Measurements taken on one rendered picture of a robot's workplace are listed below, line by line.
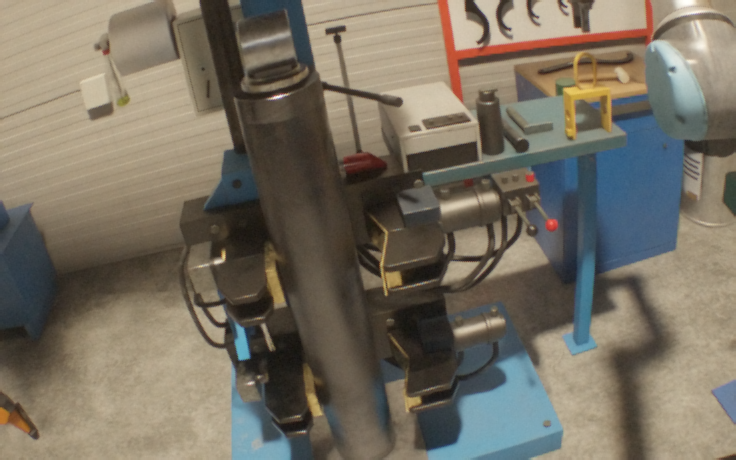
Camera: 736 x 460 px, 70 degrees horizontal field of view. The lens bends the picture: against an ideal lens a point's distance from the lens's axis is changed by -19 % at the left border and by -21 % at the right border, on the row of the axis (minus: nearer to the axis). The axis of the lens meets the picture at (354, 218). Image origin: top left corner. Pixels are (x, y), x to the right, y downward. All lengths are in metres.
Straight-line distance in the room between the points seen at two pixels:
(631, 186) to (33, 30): 3.36
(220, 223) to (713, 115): 1.44
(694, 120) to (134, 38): 1.95
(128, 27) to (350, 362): 1.42
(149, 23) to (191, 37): 0.18
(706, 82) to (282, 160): 1.01
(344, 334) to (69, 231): 2.73
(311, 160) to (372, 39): 2.13
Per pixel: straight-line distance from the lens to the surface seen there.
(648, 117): 2.93
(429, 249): 1.65
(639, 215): 3.15
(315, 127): 1.51
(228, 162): 1.93
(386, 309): 2.12
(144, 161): 3.85
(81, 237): 4.20
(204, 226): 1.90
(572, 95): 1.98
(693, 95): 0.88
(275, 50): 1.46
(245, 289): 1.66
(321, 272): 1.67
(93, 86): 3.69
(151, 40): 2.35
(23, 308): 3.73
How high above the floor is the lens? 1.91
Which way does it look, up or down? 30 degrees down
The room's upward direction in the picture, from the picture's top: 12 degrees counter-clockwise
